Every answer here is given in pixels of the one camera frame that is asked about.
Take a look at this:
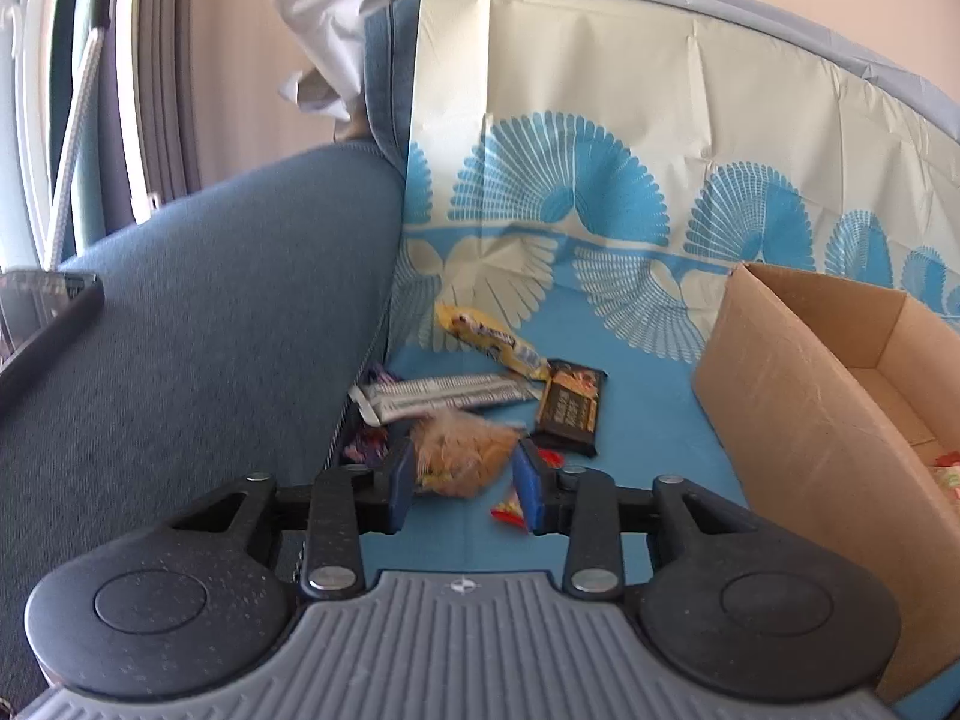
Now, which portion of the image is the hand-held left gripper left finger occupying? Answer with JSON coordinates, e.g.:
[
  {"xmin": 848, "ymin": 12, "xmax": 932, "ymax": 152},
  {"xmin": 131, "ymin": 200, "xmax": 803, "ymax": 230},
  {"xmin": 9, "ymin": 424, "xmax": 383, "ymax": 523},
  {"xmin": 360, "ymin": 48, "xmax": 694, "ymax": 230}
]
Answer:
[{"xmin": 169, "ymin": 437, "xmax": 417, "ymax": 602}]

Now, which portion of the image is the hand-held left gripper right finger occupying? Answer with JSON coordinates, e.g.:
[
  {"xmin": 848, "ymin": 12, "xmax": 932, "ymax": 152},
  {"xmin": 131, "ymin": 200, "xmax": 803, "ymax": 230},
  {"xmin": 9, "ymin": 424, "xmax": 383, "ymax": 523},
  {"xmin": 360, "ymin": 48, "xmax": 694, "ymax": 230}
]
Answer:
[{"xmin": 512, "ymin": 439, "xmax": 758, "ymax": 602}]

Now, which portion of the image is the red candy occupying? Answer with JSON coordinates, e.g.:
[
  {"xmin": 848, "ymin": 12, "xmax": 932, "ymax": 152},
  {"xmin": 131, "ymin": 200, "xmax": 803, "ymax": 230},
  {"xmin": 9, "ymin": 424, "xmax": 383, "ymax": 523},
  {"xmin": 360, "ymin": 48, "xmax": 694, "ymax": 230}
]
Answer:
[{"xmin": 491, "ymin": 448, "xmax": 564, "ymax": 534}]

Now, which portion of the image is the beige cracker bag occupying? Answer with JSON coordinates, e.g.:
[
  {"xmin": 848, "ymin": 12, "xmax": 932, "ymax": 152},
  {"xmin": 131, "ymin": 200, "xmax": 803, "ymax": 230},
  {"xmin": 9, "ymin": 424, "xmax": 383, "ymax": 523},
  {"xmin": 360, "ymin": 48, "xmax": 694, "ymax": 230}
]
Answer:
[{"xmin": 409, "ymin": 411, "xmax": 527, "ymax": 500}]

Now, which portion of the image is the dark brown snack packet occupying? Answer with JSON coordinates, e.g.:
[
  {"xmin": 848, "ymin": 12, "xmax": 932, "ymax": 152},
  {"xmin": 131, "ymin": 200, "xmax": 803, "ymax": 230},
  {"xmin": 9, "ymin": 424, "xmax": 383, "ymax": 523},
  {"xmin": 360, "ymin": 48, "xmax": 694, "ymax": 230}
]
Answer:
[{"xmin": 531, "ymin": 358, "xmax": 607, "ymax": 459}]

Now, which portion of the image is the yellow snack bar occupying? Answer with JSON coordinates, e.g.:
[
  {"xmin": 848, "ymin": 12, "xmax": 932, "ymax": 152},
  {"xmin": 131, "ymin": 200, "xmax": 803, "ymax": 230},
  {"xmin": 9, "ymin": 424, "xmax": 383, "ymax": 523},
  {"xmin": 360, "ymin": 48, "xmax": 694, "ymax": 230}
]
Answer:
[{"xmin": 435, "ymin": 302, "xmax": 553, "ymax": 381}]

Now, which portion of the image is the brown cardboard box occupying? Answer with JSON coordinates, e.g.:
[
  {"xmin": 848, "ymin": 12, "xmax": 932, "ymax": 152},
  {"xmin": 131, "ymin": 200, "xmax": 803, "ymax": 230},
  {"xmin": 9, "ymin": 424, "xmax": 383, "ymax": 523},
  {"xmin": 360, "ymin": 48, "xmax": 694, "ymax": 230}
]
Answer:
[{"xmin": 691, "ymin": 262, "xmax": 960, "ymax": 707}]

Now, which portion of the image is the black phone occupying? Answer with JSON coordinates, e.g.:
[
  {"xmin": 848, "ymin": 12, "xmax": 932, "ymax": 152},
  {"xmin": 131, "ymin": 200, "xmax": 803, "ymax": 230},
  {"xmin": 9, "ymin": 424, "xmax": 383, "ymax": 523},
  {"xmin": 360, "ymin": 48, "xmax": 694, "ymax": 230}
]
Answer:
[{"xmin": 0, "ymin": 270, "xmax": 107, "ymax": 415}]

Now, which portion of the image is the blue and cream printed cloth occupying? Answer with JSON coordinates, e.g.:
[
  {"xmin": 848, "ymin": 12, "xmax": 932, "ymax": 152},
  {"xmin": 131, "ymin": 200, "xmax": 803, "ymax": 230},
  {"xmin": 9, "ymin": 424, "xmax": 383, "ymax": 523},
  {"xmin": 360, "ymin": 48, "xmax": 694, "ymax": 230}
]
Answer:
[{"xmin": 386, "ymin": 0, "xmax": 960, "ymax": 720}]

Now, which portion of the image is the grey curtain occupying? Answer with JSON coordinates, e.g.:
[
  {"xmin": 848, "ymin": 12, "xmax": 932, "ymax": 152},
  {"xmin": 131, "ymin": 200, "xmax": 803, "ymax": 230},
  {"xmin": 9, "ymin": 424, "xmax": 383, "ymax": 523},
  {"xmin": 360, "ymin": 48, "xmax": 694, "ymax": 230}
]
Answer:
[{"xmin": 137, "ymin": 0, "xmax": 205, "ymax": 205}]

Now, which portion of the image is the window blind wand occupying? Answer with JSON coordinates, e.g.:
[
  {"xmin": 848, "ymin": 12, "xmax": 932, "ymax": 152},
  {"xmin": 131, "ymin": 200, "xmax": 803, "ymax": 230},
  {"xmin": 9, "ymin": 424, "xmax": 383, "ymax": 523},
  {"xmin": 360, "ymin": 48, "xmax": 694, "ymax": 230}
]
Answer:
[{"xmin": 43, "ymin": 0, "xmax": 122, "ymax": 272}]

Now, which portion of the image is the white window frame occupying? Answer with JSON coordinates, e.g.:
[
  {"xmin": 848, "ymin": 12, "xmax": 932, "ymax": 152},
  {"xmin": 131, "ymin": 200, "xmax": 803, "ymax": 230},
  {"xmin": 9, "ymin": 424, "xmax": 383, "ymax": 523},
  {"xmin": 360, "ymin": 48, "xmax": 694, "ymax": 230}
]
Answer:
[{"xmin": 0, "ymin": 0, "xmax": 162, "ymax": 272}]

